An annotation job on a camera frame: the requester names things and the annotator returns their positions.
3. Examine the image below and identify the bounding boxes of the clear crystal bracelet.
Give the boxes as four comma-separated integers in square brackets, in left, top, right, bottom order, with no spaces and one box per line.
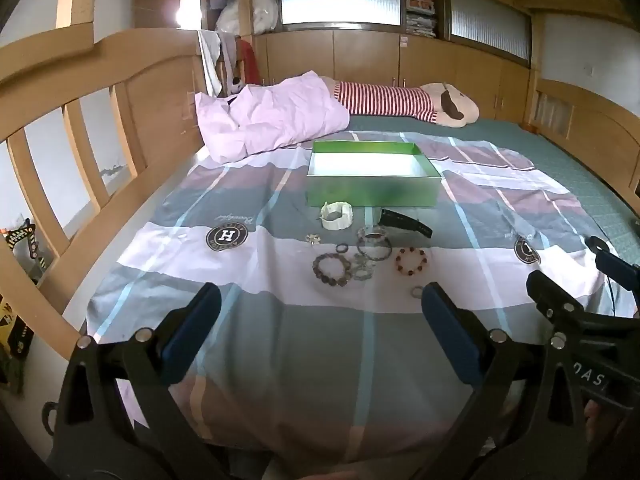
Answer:
[350,252,376,282]

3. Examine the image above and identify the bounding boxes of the wooden wall cabinets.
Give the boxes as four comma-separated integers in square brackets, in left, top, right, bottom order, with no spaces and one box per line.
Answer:
[250,30,536,121]

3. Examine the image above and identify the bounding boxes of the red bead bracelet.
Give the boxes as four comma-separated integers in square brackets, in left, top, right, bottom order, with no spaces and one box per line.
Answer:
[395,247,428,277]

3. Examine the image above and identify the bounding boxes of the pink quilt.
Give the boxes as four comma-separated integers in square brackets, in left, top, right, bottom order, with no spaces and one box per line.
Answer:
[194,71,351,163]

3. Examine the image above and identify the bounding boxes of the grey bead bracelet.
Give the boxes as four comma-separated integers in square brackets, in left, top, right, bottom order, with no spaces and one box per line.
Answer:
[312,252,349,288]

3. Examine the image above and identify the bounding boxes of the stack of folded clothes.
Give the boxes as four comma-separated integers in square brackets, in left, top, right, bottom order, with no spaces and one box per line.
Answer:
[405,0,441,38]

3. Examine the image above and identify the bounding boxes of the silver bangle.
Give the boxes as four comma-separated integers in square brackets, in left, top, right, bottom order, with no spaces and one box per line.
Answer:
[356,227,393,261]

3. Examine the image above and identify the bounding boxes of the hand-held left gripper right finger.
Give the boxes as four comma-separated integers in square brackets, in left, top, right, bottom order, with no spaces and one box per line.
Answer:
[415,282,591,480]

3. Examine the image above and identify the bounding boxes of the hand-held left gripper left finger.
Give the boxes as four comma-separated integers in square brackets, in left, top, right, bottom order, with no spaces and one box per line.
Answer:
[50,282,236,480]

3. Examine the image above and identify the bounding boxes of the person's right hand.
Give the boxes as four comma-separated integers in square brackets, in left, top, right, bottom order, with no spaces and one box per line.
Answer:
[584,400,607,443]

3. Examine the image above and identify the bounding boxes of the large white plastic bag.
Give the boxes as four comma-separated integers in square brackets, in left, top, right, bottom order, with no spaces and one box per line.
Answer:
[250,0,281,36]

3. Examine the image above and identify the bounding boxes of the wooden footboard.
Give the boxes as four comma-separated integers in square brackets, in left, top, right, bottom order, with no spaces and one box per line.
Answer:
[530,80,640,201]

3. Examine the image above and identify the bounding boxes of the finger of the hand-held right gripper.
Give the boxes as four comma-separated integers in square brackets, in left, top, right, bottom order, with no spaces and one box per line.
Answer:
[526,270,603,342]
[586,235,638,292]

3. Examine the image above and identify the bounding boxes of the red cloth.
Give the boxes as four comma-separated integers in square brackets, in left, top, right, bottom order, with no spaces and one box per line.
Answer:
[237,40,261,86]

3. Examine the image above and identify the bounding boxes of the striped plush toy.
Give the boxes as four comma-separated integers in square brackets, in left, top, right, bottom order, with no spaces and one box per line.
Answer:
[320,76,481,128]

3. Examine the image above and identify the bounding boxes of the white towel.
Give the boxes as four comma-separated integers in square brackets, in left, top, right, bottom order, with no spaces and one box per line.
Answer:
[197,30,223,96]

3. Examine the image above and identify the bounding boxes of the wooden headboard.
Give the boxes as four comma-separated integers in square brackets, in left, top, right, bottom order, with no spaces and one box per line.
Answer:
[0,30,241,361]

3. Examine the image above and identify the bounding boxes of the small white plastic bag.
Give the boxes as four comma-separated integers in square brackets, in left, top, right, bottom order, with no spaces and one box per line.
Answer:
[215,0,242,33]

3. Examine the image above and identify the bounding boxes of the green cardboard box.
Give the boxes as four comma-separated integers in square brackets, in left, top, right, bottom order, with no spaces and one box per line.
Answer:
[305,141,443,209]

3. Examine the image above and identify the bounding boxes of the grey pink cloth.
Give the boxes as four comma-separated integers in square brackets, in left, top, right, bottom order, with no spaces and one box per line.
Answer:
[220,35,239,91]

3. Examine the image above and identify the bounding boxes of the white chunky bracelet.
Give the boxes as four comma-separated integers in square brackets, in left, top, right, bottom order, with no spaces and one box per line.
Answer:
[320,201,355,231]

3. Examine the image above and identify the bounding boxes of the black wristwatch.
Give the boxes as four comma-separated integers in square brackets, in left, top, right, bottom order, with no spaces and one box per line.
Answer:
[377,208,433,238]

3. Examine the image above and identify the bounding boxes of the plaid bed sheet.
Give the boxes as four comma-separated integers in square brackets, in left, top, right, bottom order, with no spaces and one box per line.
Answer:
[85,130,626,480]

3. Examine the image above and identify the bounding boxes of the narrow frosted window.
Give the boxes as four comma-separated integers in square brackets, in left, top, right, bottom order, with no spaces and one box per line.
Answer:
[450,0,531,61]

